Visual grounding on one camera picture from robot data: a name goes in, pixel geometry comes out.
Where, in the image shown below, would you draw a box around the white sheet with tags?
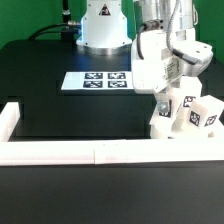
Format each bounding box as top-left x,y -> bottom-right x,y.
61,71 -> 133,90

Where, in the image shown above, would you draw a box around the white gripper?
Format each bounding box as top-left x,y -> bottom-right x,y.
131,28 -> 213,116

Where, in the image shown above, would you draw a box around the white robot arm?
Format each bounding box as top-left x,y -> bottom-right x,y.
131,0 -> 213,114

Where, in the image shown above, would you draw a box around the black cable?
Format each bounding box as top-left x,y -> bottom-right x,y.
27,20 -> 82,41

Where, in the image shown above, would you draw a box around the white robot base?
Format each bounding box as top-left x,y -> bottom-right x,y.
76,0 -> 132,55

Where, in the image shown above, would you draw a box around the white round stool seat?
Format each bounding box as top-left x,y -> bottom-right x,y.
150,112 -> 224,139

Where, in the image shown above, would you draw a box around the white U-shaped boundary fence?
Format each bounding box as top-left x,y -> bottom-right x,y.
0,102 -> 224,166

